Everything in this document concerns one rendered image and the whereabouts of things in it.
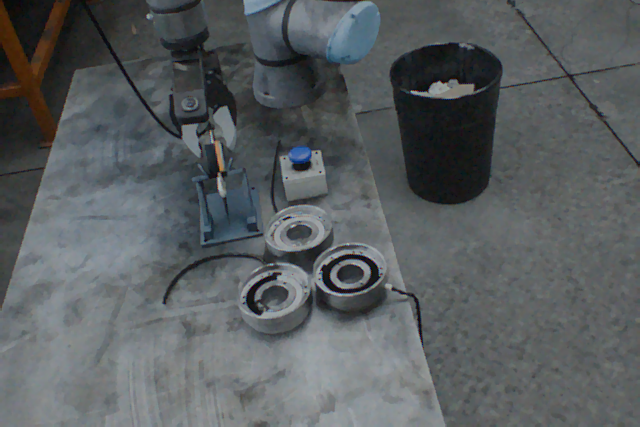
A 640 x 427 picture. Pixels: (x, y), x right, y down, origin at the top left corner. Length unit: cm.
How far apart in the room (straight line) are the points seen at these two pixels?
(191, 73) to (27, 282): 43
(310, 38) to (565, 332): 111
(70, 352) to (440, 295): 126
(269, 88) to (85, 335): 63
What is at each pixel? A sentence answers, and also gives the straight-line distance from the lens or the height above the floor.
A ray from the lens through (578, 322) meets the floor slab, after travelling 211.
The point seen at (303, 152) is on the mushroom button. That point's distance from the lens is 122.
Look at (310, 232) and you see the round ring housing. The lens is 115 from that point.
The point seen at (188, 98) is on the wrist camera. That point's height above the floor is 106.
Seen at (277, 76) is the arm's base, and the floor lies 87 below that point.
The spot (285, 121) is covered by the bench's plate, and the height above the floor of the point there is 80.
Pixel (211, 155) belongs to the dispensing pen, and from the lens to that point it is 117.
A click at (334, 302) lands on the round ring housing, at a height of 82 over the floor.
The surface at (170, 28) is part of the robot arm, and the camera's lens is 107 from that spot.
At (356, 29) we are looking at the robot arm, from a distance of 133.
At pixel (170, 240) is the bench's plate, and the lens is 123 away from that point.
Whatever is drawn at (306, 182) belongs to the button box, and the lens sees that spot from 122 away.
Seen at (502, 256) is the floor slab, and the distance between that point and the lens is 226.
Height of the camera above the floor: 158
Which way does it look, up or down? 38 degrees down
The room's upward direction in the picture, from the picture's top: 10 degrees counter-clockwise
